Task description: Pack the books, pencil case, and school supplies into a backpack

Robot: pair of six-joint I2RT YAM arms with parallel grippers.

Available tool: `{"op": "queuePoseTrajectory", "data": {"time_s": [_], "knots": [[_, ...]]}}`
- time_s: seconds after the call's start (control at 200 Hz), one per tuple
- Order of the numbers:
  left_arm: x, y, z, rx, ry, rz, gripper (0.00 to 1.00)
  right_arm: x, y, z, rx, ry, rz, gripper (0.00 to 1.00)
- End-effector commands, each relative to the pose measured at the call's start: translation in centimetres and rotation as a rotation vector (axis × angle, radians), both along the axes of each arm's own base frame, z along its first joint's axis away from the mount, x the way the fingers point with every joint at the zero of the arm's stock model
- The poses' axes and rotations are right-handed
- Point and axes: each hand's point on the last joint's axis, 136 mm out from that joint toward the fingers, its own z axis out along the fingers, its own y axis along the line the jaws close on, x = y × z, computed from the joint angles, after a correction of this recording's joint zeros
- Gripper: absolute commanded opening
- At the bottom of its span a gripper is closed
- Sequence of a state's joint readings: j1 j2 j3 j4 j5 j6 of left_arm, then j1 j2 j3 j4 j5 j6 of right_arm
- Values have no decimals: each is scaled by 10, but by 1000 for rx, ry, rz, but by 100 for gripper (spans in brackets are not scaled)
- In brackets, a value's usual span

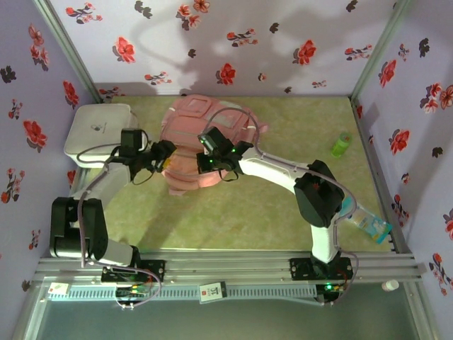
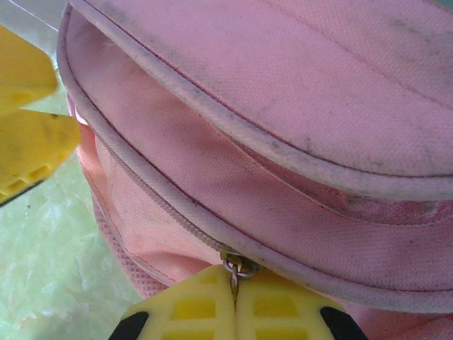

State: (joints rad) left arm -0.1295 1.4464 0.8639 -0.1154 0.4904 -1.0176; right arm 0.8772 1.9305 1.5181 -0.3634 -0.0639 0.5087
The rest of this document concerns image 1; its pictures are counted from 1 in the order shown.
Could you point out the pink backpack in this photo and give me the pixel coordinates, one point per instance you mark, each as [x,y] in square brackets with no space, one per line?
[191,120]

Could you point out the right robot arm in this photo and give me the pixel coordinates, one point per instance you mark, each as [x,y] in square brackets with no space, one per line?
[318,198]

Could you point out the white storage box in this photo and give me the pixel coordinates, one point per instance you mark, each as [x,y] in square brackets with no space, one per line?
[95,131]

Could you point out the green marbled table mat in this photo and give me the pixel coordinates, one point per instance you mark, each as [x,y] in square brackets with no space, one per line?
[212,219]

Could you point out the green plastic bottle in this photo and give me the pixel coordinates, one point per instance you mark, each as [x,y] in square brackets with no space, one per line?
[341,145]

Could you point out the white label card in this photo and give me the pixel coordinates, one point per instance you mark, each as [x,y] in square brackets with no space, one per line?
[212,291]

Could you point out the small white red box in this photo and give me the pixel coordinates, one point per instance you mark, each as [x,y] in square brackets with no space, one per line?
[58,289]

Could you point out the small white bottle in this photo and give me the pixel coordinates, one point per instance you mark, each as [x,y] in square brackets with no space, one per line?
[390,285]

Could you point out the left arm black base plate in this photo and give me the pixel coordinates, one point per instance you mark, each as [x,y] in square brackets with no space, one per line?
[155,271]

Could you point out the aluminium mounting rail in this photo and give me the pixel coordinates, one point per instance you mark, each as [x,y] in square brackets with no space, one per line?
[230,269]

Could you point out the aluminium corner post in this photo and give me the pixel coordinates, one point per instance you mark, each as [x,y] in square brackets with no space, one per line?
[67,49]
[380,46]

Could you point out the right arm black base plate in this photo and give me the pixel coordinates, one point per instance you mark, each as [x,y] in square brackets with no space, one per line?
[301,269]

